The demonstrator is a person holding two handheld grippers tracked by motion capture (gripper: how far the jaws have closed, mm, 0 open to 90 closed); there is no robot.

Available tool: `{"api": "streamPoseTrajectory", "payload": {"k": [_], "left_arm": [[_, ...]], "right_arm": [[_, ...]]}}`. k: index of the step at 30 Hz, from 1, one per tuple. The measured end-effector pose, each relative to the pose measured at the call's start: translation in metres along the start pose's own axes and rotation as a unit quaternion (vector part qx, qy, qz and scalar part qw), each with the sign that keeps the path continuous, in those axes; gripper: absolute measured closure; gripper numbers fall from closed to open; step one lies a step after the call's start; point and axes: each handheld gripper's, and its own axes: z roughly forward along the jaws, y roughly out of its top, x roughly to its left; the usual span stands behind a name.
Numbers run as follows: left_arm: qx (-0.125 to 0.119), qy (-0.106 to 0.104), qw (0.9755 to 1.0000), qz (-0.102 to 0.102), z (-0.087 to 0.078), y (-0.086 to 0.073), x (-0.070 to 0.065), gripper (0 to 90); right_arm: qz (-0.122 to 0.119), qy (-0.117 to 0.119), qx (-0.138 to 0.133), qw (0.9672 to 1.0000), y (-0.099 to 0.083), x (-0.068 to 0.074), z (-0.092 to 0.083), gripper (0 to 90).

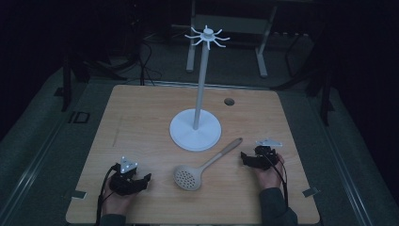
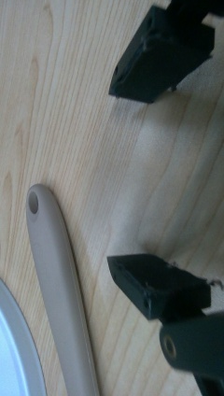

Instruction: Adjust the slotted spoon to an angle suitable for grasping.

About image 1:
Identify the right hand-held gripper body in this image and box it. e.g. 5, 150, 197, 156
247, 137, 283, 171

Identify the grey tape strip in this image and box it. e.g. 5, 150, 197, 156
71, 189, 88, 200
302, 186, 320, 199

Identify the black floor socket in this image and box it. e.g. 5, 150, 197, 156
69, 110, 91, 124

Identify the black stand with cables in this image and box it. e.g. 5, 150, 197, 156
60, 0, 164, 113

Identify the white utensil stand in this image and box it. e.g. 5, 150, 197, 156
168, 24, 231, 153

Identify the grey metal desk frame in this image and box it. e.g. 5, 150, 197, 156
185, 0, 279, 79

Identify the black tripod stand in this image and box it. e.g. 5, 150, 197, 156
271, 18, 335, 127

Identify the person's right hand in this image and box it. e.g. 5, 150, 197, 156
253, 153, 287, 191

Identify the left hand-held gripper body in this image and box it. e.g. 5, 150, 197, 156
108, 155, 146, 197

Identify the person's left hand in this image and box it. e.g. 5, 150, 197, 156
102, 178, 139, 218

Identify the beige slotted spoon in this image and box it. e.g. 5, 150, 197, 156
173, 137, 244, 192

